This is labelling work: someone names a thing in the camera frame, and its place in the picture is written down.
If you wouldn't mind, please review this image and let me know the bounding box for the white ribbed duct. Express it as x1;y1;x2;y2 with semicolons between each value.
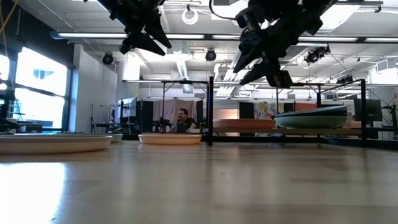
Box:
174;52;191;80

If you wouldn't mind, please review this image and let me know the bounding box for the person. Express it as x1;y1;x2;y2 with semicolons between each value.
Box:
175;108;197;131

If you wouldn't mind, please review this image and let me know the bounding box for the dark navy plate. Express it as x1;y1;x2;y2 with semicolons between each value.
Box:
275;108;348;118

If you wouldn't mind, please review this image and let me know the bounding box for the black ceiling track lamp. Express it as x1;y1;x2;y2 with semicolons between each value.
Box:
336;74;354;85

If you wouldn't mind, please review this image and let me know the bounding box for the bluish background screen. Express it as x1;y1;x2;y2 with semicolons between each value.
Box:
118;96;137;118

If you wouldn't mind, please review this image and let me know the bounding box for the beige curtain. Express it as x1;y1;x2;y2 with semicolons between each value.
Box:
154;99;198;133

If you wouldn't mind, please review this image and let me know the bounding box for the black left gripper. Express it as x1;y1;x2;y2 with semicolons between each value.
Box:
118;0;172;57

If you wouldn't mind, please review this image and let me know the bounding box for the black ceiling camera cluster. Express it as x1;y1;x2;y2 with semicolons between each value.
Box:
303;45;331;65

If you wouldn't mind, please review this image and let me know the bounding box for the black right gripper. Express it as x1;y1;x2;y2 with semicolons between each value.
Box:
233;0;323;89

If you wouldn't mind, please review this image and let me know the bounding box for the peach plate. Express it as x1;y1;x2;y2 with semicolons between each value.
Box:
138;133;203;146

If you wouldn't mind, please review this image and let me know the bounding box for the pale grey-green plate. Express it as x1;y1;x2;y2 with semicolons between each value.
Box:
276;105;348;116

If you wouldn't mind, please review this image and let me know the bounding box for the black background monitor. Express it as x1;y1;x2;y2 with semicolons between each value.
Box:
353;98;383;123

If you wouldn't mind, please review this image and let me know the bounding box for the colourful floral poster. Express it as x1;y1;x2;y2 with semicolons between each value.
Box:
254;101;277;138

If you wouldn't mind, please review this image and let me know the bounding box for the white cable coil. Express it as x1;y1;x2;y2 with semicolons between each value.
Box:
182;7;199;26

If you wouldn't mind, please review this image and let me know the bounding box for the black tripod stand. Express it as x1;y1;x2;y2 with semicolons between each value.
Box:
381;93;398;141

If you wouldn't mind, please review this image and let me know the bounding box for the black metal workbench frame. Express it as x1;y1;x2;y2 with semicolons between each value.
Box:
122;79;208;134

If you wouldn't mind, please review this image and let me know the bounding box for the black dish rack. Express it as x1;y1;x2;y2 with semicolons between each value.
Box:
203;76;368;147

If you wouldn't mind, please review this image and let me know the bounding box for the long linear ceiling light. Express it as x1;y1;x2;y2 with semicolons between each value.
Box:
49;30;398;44

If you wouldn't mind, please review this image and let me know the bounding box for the black cabinet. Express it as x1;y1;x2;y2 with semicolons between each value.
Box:
136;100;155;133

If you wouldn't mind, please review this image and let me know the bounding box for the black upright panel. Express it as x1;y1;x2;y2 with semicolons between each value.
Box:
238;101;255;120

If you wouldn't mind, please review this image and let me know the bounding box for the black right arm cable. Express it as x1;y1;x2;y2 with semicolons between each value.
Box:
208;0;238;21

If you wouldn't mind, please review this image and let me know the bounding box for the terracotta plate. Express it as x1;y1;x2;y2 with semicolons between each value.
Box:
213;118;276;129

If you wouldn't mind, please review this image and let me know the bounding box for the beige plate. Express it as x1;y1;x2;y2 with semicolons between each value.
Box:
0;133;113;156

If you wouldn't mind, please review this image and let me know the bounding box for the black aluminium rig frame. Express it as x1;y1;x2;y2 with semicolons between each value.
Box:
123;133;398;151

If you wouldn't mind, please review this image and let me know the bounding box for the black overhead rail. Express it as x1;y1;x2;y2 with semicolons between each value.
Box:
337;0;384;14

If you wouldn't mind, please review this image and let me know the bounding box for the large bright window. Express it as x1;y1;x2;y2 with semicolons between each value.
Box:
0;46;71;133

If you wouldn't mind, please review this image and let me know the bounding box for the white plate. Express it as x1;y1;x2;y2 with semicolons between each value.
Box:
107;133;124;144

